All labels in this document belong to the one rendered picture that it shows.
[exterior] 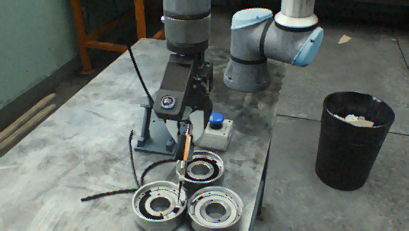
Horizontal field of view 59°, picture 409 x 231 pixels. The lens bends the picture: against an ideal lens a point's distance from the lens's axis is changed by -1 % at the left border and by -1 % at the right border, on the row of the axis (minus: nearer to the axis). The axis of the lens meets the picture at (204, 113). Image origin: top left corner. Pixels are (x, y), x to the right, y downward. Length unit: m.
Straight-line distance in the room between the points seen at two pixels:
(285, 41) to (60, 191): 0.67
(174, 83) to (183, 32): 0.08
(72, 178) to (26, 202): 0.10
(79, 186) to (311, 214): 1.30
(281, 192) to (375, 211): 0.46
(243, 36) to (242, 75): 0.12
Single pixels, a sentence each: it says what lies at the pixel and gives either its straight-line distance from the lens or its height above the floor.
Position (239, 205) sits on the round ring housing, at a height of 0.83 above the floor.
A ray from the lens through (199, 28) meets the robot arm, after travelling 0.59.
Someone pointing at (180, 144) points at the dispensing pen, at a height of 0.94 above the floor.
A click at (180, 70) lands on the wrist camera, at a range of 0.60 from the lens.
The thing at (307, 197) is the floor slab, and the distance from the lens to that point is 1.97.
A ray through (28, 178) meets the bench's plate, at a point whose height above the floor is 0.80.
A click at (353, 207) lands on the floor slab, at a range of 2.00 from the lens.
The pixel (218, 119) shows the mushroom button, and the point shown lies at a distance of 0.88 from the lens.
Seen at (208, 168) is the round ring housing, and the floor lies 0.83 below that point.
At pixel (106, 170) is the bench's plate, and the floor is 0.80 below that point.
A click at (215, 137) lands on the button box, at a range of 0.88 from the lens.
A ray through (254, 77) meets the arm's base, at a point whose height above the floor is 0.85.
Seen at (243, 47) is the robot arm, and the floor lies 0.94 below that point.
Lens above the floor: 1.36
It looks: 33 degrees down
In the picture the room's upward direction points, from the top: 1 degrees clockwise
